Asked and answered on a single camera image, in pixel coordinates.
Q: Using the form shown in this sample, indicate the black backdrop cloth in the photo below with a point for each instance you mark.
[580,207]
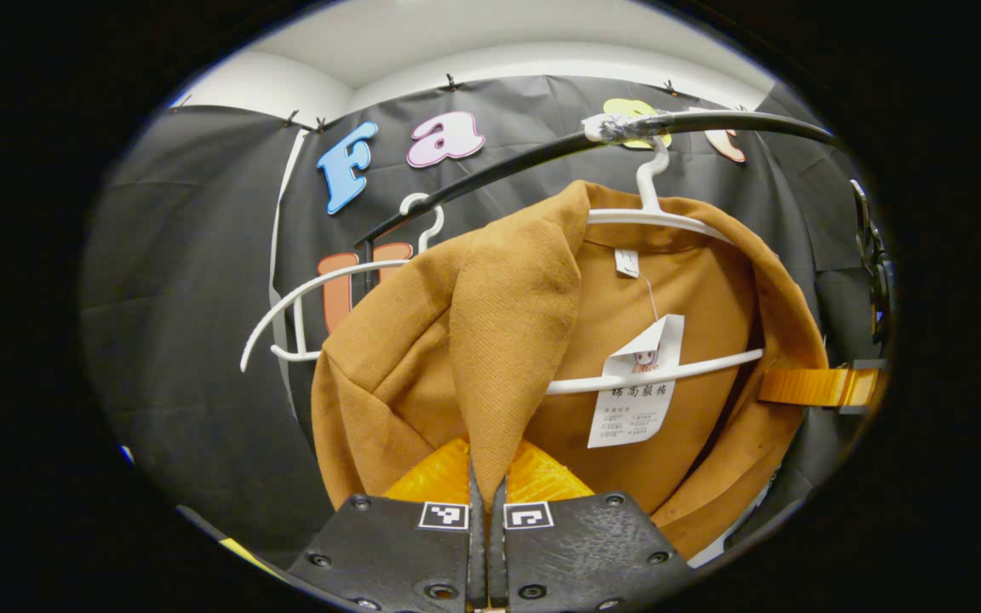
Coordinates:
[192,298]

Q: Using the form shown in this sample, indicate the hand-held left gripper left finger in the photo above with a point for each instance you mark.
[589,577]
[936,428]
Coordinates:
[388,545]

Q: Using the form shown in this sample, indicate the white plastic hanger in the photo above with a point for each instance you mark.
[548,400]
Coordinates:
[320,285]
[652,183]

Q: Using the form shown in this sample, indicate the brown jacket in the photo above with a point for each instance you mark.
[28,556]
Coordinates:
[507,323]

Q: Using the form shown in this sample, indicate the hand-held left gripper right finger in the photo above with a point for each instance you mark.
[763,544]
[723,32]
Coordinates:
[584,545]

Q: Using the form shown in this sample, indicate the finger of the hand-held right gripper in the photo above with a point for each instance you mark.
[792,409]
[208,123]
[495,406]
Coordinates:
[806,386]

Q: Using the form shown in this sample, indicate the black clothes rack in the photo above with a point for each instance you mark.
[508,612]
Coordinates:
[499,169]

